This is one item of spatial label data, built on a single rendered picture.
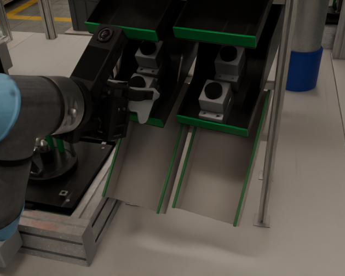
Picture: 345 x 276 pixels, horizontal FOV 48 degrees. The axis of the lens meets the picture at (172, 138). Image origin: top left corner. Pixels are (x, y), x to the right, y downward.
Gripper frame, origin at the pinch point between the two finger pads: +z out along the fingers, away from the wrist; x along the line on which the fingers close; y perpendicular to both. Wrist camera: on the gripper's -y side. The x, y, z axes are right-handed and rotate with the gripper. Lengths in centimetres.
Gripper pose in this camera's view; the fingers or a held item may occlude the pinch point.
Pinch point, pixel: (141, 87)
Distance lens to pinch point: 70.6
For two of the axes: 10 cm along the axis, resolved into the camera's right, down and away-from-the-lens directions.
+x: 8.9, 2.6, -3.8
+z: 4.2, -1.2, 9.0
